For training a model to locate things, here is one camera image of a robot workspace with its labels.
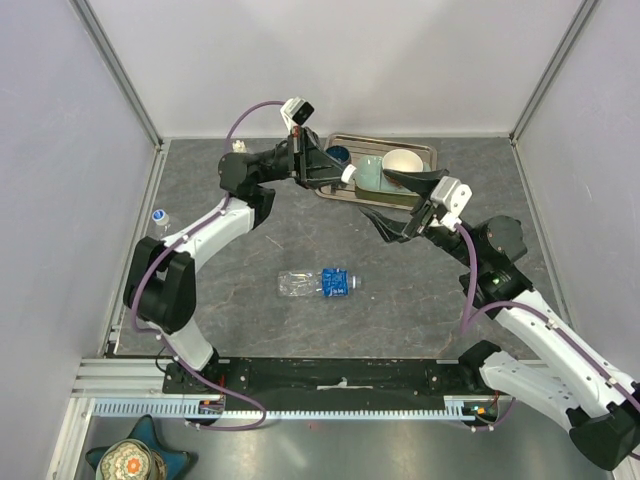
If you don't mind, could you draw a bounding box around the light blue cable duct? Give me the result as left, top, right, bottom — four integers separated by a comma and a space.
92, 397, 480, 421

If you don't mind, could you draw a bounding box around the dark blue ceramic cup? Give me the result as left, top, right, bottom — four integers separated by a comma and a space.
326, 145, 351, 166

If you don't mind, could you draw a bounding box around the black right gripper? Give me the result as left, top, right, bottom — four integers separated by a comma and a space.
357, 167, 483, 269

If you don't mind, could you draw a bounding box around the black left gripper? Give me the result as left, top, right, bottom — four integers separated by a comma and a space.
257, 126, 355, 191

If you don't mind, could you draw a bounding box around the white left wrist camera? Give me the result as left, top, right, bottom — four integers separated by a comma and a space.
280, 97, 315, 131

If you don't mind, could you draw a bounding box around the clear wide plastic bottle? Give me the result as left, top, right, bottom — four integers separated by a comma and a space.
151, 209, 171, 239

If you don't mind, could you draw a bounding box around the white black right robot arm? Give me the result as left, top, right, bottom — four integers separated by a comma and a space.
363, 169, 639, 471

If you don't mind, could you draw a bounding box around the cream and brown bowl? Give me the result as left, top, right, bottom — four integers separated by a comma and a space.
381, 149, 424, 173

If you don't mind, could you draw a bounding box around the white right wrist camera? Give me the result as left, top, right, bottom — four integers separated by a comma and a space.
430, 176, 473, 232

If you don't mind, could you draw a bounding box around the blue star shaped dish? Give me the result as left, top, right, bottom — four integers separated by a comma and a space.
85, 415, 198, 480

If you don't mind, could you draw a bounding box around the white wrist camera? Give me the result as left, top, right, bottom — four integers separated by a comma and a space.
280, 97, 315, 131
430, 176, 473, 232

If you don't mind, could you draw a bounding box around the blue label plastic bottle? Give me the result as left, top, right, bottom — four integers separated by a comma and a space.
277, 268, 362, 298

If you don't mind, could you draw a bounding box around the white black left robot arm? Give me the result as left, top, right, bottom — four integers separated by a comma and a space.
123, 127, 355, 393

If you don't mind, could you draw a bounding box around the light green square plate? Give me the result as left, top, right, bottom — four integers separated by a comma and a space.
354, 154, 432, 195

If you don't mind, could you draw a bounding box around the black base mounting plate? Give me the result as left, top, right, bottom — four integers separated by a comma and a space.
162, 356, 481, 412

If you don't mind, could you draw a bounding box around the metal serving tray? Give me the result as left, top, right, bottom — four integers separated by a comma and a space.
316, 133, 438, 211

